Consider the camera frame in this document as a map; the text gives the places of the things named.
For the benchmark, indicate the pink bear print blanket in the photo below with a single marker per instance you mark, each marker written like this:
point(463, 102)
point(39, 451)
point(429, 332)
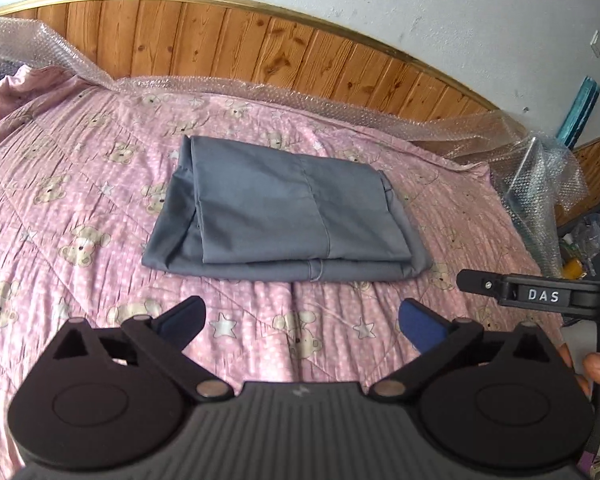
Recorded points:
point(80, 170)

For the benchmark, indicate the clear bubble wrap sheet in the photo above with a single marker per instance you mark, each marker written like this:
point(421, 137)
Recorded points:
point(40, 47)

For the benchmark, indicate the teal flat panel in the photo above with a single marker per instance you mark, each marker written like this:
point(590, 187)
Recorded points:
point(577, 115)

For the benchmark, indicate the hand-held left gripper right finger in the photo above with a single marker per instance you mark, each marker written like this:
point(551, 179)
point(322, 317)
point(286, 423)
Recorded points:
point(420, 324)

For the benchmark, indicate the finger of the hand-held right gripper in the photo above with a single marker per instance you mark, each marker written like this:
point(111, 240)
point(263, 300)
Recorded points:
point(475, 280)

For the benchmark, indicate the wooden headboard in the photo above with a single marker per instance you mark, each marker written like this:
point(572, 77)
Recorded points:
point(230, 35)

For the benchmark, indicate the white wall switch plate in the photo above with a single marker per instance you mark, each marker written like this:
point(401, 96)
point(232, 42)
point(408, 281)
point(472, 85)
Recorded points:
point(598, 43)

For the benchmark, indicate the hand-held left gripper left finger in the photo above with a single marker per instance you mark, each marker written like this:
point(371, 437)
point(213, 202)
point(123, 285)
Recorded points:
point(185, 319)

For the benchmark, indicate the yellow packet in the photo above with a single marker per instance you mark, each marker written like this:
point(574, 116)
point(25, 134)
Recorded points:
point(572, 267)

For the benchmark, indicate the purple cloth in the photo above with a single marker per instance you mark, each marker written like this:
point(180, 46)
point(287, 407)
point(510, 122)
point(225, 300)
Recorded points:
point(596, 466)

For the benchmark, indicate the grey pants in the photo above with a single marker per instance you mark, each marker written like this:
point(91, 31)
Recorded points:
point(280, 200)

